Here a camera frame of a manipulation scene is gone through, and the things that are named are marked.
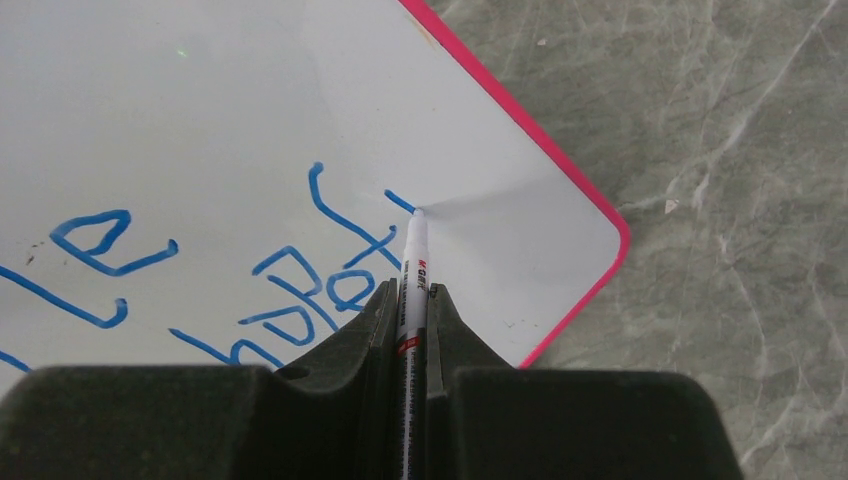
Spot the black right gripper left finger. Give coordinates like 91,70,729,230
1,280,397,479

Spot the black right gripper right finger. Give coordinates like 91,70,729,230
425,284,743,479

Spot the white blue whiteboard marker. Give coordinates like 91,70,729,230
392,209,429,479

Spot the pink framed whiteboard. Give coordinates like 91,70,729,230
1,1,630,389

